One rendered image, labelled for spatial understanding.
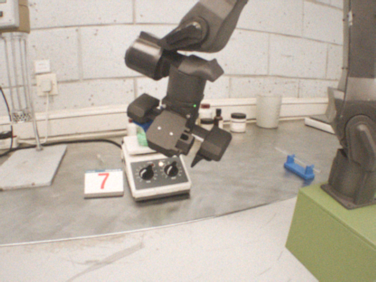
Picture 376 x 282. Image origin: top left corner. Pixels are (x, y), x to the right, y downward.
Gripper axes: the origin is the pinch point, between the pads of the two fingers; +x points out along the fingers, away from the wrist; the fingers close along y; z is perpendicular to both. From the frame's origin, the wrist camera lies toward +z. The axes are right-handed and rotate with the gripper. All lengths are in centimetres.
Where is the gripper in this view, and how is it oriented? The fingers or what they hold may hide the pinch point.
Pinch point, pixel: (174, 144)
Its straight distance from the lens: 45.7
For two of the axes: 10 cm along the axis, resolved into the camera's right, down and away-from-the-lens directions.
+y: 8.8, 4.4, -2.0
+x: -1.7, 6.8, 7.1
